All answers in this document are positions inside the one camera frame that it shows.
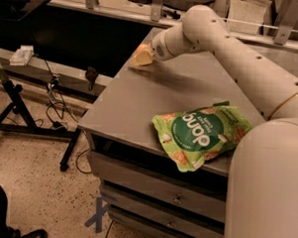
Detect black metal stand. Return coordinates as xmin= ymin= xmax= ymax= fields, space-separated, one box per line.
xmin=0 ymin=63 xmax=81 ymax=172

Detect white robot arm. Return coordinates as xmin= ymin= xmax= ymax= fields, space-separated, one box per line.
xmin=132 ymin=5 xmax=298 ymax=238

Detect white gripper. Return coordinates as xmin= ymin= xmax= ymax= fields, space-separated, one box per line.
xmin=131 ymin=29 xmax=177 ymax=66

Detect orange fruit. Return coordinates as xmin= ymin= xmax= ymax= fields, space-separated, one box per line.
xmin=135 ymin=44 xmax=149 ymax=55

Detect grey drawer cabinet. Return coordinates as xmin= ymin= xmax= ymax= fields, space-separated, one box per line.
xmin=82 ymin=131 xmax=231 ymax=238

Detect green rice chip bag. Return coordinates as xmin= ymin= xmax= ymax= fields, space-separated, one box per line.
xmin=151 ymin=101 xmax=252 ymax=173

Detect black shoe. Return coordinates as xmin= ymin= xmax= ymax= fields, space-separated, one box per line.
xmin=8 ymin=227 xmax=48 ymax=238

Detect black cables on floor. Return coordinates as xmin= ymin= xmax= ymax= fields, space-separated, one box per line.
xmin=37 ymin=58 xmax=98 ymax=177

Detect black office chair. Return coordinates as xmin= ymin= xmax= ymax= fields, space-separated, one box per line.
xmin=123 ymin=0 xmax=217 ymax=23

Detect black plug on ledge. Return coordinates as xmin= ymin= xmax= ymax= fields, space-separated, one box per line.
xmin=85 ymin=66 xmax=98 ymax=89

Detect small white box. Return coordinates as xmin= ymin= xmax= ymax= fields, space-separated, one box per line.
xmin=10 ymin=45 xmax=34 ymax=65

